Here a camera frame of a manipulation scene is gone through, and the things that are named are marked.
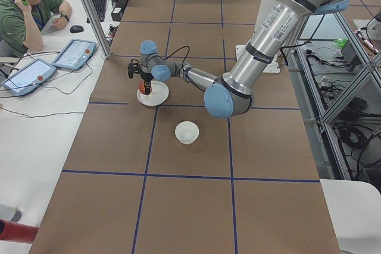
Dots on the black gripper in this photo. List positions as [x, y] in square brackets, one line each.
[145, 77]

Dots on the red yellow apple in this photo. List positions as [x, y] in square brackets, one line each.
[145, 89]

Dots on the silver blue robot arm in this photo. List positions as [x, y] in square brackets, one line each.
[231, 94]

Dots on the white plate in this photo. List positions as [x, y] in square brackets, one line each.
[158, 95]

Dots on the white bowl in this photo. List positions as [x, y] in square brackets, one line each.
[186, 132]

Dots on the black box on table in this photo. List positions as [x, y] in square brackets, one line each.
[116, 14]

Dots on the blue teach pendant far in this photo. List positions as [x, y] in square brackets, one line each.
[75, 54]

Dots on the blue teach pendant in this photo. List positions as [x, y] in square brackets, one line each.
[29, 78]
[75, 54]

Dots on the black computer mouse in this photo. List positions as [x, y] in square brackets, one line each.
[76, 29]

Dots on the black keyboard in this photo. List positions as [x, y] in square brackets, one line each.
[100, 7]

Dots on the brown paper table cover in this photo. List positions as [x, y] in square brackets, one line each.
[247, 184]

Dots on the blue teach pendant near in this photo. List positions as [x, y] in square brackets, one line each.
[29, 78]

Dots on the person in green shirt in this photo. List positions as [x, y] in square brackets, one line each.
[21, 25]

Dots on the red cylinder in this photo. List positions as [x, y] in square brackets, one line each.
[16, 232]

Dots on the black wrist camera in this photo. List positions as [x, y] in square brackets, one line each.
[133, 68]

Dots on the aluminium frame post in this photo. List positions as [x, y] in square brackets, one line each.
[96, 27]

